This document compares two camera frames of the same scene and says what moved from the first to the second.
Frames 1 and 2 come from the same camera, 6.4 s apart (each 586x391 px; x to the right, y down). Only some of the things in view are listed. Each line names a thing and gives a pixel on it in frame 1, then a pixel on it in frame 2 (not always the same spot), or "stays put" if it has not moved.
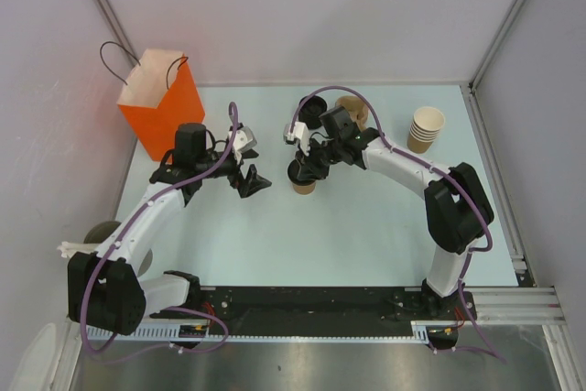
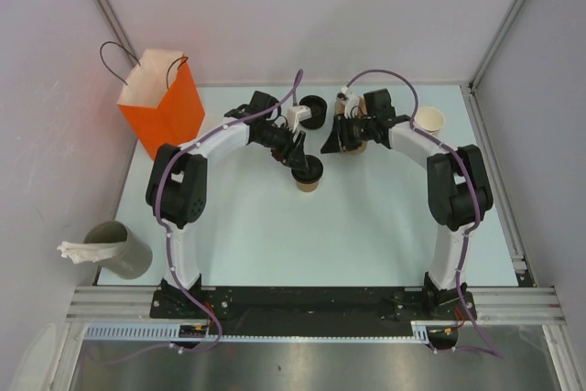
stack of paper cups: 427,123 stays put
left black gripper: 253,181 -> 295,157
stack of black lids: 310,112 stays put
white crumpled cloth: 70,248 stays put
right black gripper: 310,169 -> 340,135
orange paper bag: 159,95 stays put
